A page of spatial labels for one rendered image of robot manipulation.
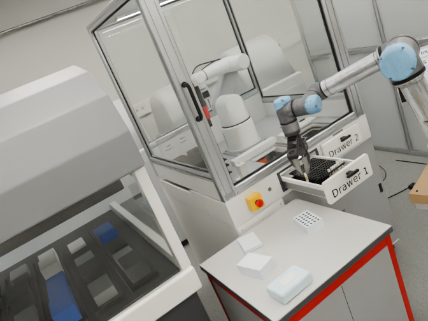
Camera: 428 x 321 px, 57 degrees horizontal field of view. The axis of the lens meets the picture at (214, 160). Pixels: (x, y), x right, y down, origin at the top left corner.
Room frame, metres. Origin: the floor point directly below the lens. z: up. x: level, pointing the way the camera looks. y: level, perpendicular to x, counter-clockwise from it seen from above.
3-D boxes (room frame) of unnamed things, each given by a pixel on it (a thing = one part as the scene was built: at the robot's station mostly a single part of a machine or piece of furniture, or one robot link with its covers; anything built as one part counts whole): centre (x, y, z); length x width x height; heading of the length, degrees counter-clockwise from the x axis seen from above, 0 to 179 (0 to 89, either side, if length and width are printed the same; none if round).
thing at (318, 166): (1.81, -0.45, 0.87); 0.22 x 0.18 x 0.06; 23
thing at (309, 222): (1.57, -0.28, 0.78); 0.12 x 0.08 x 0.04; 12
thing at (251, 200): (1.77, -0.11, 0.88); 0.07 x 0.05 x 0.07; 113
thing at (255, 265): (1.40, 0.01, 0.79); 0.13 x 0.09 x 0.05; 39
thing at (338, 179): (1.63, -0.53, 0.87); 0.29 x 0.02 x 0.11; 113
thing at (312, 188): (1.82, -0.45, 0.86); 0.40 x 0.26 x 0.06; 23
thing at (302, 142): (1.65, -0.37, 1.12); 0.09 x 0.08 x 0.12; 152
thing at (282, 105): (1.64, -0.37, 1.28); 0.09 x 0.08 x 0.11; 51
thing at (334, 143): (2.04, -0.69, 0.87); 0.29 x 0.02 x 0.11; 113
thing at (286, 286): (1.22, -0.08, 0.78); 0.15 x 0.10 x 0.04; 116
